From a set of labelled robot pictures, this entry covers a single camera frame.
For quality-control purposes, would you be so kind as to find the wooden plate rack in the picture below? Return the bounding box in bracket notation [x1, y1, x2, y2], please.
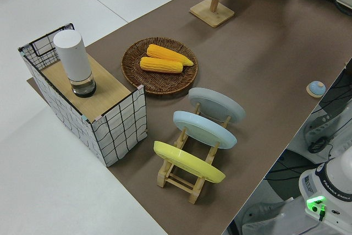
[157, 102, 232, 205]

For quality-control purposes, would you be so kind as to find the grey power strip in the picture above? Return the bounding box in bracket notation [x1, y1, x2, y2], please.
[304, 108, 342, 147]

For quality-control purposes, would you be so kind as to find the grey plate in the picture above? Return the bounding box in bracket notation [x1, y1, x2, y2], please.
[188, 87, 246, 124]

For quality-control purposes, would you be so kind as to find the white robot mounting platform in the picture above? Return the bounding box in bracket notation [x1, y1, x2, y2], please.
[241, 198, 313, 235]

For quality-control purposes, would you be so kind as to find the wire grid shelf wooden top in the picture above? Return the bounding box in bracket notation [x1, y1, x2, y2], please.
[18, 22, 149, 167]

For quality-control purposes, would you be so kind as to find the yellow corn cob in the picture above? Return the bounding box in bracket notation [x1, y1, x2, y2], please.
[140, 56, 184, 74]
[146, 43, 195, 67]

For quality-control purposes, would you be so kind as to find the blue bell wooden base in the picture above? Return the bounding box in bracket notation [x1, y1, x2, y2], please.
[306, 80, 327, 98]

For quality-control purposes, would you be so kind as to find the light blue plate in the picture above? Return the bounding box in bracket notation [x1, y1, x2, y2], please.
[173, 110, 238, 150]

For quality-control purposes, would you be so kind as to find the yellow plate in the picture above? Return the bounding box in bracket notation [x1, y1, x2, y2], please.
[153, 140, 227, 184]

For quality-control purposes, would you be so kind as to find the green plug connector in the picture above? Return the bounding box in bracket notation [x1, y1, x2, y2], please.
[316, 204, 327, 222]

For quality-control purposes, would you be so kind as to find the brown table mat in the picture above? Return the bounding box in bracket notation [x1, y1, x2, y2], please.
[26, 0, 352, 235]

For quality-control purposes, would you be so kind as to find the round brown wicker basket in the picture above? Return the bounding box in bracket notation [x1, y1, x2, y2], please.
[121, 36, 199, 95]

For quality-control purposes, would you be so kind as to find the black coiled cable bundle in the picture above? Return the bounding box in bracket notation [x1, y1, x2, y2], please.
[307, 136, 329, 154]

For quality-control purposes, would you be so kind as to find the white cylindrical bottle clear base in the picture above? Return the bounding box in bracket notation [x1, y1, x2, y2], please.
[53, 30, 97, 99]

